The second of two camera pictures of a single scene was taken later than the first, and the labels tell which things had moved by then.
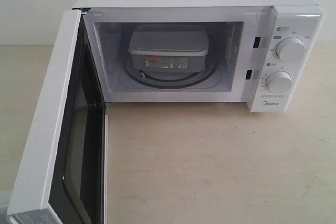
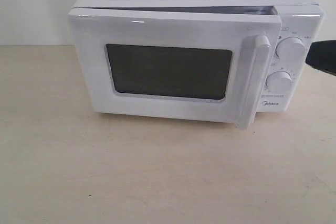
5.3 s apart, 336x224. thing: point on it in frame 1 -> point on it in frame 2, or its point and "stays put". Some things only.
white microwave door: (64, 177) -> (199, 64)
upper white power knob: (291, 49) stays put
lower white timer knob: (279, 81) stays put
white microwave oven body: (266, 32) stays put
